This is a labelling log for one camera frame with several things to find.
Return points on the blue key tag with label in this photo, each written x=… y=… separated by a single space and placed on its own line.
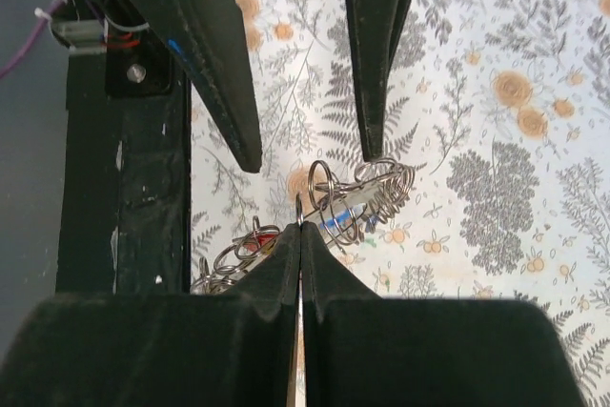
x=351 y=225

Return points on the red key tag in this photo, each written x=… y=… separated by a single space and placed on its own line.
x=261 y=243

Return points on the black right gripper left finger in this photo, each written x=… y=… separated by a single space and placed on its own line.
x=233 y=349

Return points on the floral patterned table mat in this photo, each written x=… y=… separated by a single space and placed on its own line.
x=503 y=108

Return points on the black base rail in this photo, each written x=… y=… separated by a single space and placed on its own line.
x=124 y=221

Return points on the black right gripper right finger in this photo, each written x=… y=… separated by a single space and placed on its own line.
x=365 y=350

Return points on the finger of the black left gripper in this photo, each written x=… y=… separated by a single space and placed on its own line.
x=374 y=28
x=208 y=39

